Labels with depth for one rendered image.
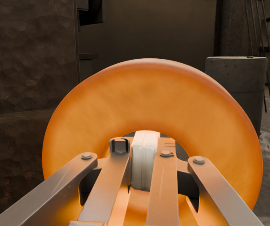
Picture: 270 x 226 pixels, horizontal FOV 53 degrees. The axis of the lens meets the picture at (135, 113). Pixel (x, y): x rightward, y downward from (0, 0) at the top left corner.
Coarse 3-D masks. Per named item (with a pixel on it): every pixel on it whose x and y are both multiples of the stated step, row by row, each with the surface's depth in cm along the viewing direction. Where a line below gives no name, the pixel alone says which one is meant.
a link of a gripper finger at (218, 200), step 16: (192, 160) 15; (208, 160) 15; (192, 176) 14; (208, 176) 13; (208, 192) 12; (224, 192) 12; (192, 208) 14; (208, 208) 12; (224, 208) 11; (240, 208) 11; (208, 224) 12; (224, 224) 10; (240, 224) 10; (256, 224) 10
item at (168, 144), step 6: (162, 138) 19; (168, 138) 19; (162, 144) 18; (168, 144) 18; (174, 144) 18; (168, 150) 17; (174, 150) 17; (180, 162) 15; (186, 162) 15; (180, 168) 15; (186, 168) 15; (180, 174) 15; (186, 174) 14; (180, 180) 15; (186, 180) 15; (192, 180) 14; (180, 186) 15; (186, 186) 15; (192, 186) 14; (180, 192) 15; (186, 192) 15; (192, 192) 15; (198, 192) 14
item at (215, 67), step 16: (208, 64) 268; (224, 64) 251; (240, 64) 246; (256, 64) 246; (224, 80) 254; (240, 80) 249; (256, 80) 251; (240, 96) 252; (256, 96) 255; (256, 112) 260; (256, 128) 265
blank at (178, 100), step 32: (128, 64) 17; (160, 64) 17; (96, 96) 18; (128, 96) 17; (160, 96) 17; (192, 96) 17; (224, 96) 16; (64, 128) 18; (96, 128) 18; (128, 128) 18; (160, 128) 18; (192, 128) 17; (224, 128) 17; (64, 160) 19; (224, 160) 18; (256, 160) 17; (256, 192) 18; (128, 224) 20; (192, 224) 19
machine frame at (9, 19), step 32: (0, 0) 47; (32, 0) 49; (64, 0) 52; (0, 32) 48; (32, 32) 50; (64, 32) 53; (0, 64) 49; (32, 64) 51; (64, 64) 54; (0, 96) 50; (32, 96) 52; (64, 96) 55; (0, 128) 46; (32, 128) 48; (0, 160) 47; (32, 160) 49; (0, 192) 48
